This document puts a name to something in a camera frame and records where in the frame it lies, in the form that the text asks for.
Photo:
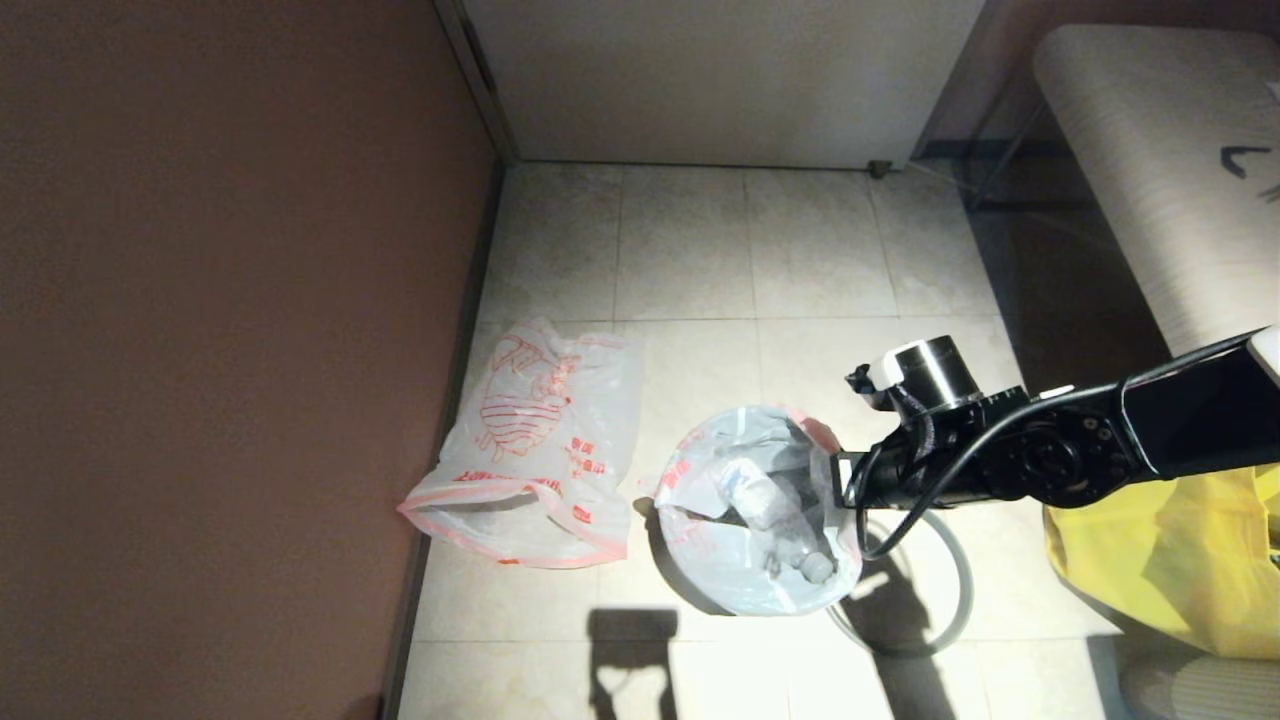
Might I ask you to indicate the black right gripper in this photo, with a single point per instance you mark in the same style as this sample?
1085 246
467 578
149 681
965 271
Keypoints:
895 475

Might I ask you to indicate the white red-printed trash bag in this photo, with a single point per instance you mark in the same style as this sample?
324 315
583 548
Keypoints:
720 570

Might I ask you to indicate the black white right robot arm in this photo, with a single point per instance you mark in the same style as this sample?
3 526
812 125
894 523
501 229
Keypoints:
1180 410

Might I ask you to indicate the yellow plastic bag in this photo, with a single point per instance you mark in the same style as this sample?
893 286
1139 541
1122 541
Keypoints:
1180 580

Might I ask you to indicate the flat white red-printed plastic bag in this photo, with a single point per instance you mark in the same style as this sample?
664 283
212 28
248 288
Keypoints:
540 480

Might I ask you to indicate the clear plastic water bottle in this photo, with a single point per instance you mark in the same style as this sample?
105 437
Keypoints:
765 500

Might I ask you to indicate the small metal door stop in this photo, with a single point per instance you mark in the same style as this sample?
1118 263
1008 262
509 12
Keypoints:
880 168

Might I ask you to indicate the beige striped cushion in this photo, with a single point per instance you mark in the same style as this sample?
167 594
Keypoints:
1190 692

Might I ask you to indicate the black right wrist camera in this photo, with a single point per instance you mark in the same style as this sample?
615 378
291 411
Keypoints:
862 382

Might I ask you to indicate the dark metal bench frame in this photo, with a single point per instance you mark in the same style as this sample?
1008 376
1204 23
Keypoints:
950 150

